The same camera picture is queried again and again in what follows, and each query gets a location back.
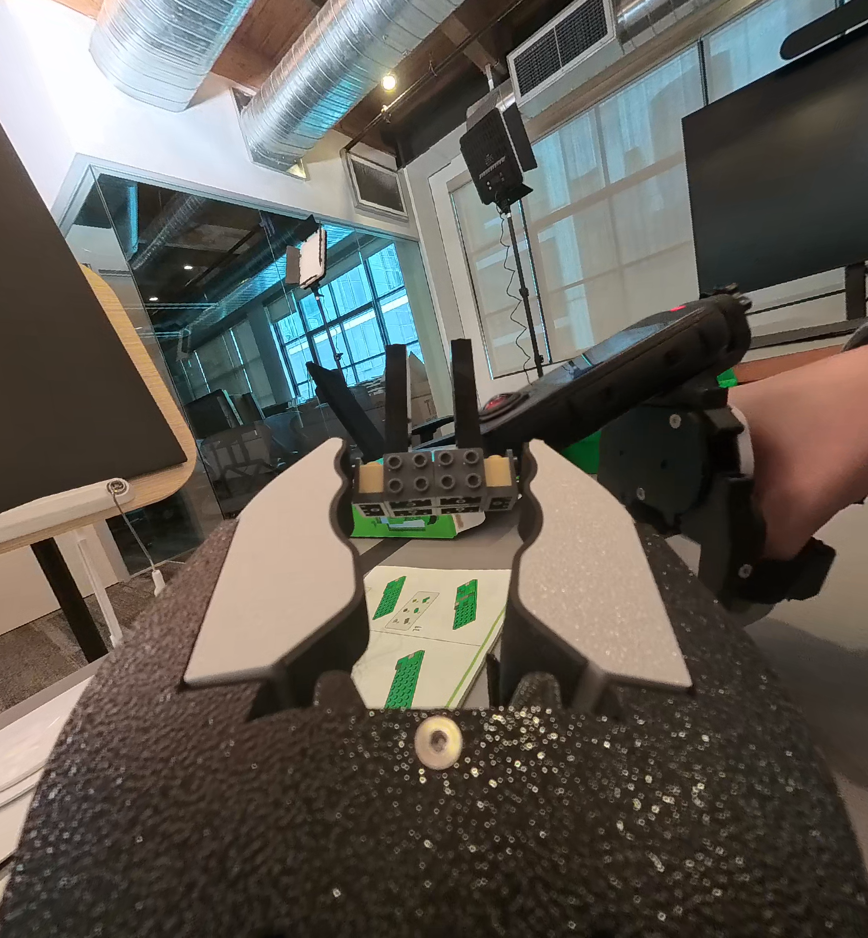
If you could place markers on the white wall vent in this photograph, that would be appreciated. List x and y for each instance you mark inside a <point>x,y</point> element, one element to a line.
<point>376,185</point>
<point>562,51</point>

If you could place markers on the black board wooden edge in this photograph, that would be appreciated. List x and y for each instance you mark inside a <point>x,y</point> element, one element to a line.
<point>45,352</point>

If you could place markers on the large black monitor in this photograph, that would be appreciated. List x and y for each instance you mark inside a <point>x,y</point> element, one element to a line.
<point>793,183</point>

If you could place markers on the small LED light panel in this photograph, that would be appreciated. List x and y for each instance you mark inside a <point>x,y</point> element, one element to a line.
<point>305,256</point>

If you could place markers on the grey brick base black beams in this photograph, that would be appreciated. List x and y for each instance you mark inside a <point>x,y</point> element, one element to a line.
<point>434,476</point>

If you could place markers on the white metal bracket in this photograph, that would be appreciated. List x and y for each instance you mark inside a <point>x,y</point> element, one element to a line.
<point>53,513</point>

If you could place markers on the brick instruction booklet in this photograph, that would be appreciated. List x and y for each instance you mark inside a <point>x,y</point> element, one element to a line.
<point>434,630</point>

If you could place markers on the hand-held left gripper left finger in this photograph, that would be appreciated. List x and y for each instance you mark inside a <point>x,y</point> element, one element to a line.
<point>280,579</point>

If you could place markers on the white metal base plate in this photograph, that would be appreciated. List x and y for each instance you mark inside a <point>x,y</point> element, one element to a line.
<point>9,769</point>

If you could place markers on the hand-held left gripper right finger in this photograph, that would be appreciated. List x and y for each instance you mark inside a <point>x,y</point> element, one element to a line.
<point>595,586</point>

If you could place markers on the green cardboard toy box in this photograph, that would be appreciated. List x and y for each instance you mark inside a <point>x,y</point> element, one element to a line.
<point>404,524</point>

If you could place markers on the person's right hand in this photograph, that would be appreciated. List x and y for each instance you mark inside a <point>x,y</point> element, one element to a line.
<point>807,454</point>

